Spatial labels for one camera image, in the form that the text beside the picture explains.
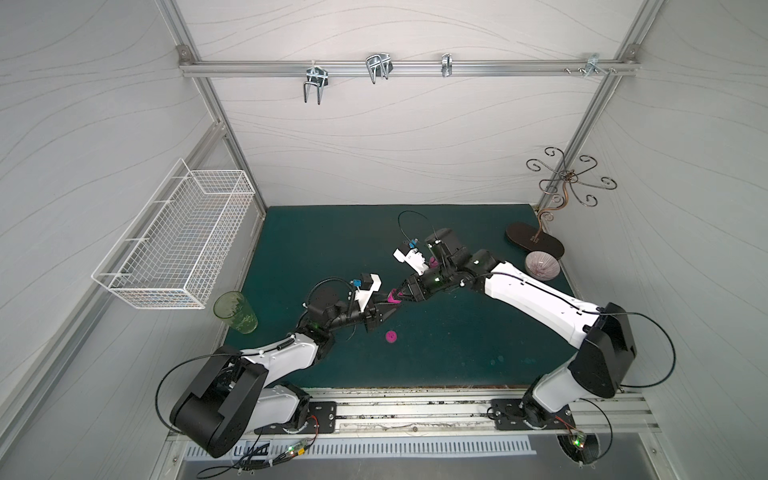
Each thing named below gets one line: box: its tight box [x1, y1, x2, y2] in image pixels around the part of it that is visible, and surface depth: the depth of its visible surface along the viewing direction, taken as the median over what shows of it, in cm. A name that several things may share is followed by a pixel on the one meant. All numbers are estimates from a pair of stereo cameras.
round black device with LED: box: [556, 431, 601, 466], surface depth 73 cm
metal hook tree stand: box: [506, 146, 618, 255], surface depth 93 cm
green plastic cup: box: [213, 290, 258, 334], surface depth 88 cm
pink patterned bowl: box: [525, 250, 561, 282], surface depth 103 cm
